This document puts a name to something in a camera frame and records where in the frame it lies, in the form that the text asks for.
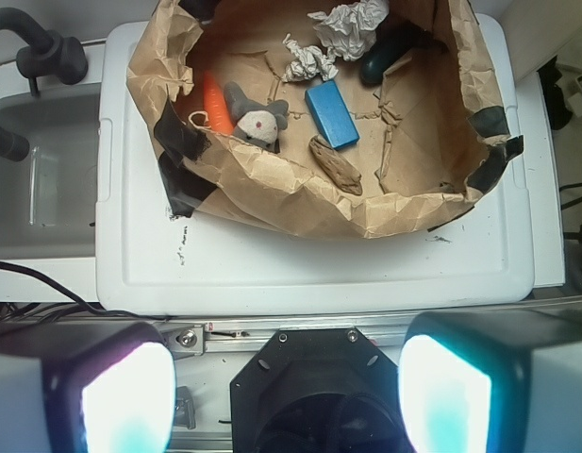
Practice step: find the grey toy sink basin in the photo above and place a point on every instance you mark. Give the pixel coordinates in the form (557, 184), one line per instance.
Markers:
(47, 201)

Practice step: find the small crumpled white paper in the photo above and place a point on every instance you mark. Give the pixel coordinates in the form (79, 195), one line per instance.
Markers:
(308, 62)

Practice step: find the brown paper bag tray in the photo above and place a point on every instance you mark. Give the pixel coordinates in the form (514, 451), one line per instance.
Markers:
(433, 136)

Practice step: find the brown wood piece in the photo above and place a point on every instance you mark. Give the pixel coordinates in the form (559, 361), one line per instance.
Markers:
(341, 171)

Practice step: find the black octagonal mount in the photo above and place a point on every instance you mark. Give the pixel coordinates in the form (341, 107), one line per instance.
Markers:
(319, 390)

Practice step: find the orange toy carrot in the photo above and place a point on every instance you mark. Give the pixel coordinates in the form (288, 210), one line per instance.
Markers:
(215, 106)

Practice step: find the grey plush bunny toy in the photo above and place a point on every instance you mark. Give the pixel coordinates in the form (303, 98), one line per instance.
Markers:
(256, 123)

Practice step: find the blue wooden block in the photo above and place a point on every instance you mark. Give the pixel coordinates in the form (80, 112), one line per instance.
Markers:
(331, 115)

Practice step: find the dark green round object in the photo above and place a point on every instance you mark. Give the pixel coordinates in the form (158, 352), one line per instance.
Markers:
(378, 60)

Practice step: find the black toy faucet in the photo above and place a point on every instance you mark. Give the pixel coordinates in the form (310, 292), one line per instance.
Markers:
(47, 53)

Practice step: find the white plastic bin lid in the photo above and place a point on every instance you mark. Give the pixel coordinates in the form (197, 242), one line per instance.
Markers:
(149, 261)

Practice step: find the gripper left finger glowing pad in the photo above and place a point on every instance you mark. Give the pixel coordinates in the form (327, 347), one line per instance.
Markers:
(85, 387)

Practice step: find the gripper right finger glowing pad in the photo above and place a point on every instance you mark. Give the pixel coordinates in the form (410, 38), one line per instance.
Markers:
(493, 381)

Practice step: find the large crumpled white paper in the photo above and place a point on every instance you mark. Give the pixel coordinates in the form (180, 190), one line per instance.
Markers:
(348, 31)

